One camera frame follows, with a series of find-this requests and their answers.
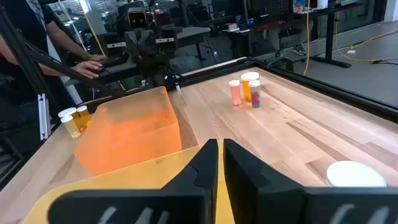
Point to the white floor plug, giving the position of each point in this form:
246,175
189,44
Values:
351,52

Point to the black aluminium table frame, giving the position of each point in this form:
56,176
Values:
311,84

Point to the grey operator desk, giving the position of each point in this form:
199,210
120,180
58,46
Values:
121,70

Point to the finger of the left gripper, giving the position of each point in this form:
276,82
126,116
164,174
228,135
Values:
133,42
148,42

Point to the person's hand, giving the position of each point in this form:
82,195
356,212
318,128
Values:
88,69
94,57

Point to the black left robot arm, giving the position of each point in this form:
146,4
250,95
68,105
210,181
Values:
155,65

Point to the large amber pill bottle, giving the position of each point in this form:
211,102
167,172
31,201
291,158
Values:
66,112

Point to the translucent orange plastic bin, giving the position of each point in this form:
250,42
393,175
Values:
130,140

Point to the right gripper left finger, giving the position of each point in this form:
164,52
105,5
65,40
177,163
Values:
174,205

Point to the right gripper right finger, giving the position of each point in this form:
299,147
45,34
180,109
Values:
280,205

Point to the small yellow pill bottle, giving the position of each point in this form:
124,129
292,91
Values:
72,128

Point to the black standing desk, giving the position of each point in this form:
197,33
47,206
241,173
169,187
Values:
330,31

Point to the silver frame bracket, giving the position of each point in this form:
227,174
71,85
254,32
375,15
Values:
43,118

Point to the person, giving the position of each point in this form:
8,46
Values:
299,49
18,28

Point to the white-capped amber pill bottle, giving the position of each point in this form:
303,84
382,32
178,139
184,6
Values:
354,174

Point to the translucent yellow plastic bin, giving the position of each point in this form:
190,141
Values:
124,177

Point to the small black table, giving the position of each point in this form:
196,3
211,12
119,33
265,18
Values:
237,43

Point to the large orange pill bottle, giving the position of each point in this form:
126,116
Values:
249,76

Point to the black pegboard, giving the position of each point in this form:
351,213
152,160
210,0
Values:
270,12

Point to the pink pill bottle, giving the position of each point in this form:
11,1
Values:
235,95

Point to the pink white item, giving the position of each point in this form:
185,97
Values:
232,27

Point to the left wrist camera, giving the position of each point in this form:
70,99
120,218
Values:
136,19

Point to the red-pill clear bottle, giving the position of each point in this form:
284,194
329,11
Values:
255,98

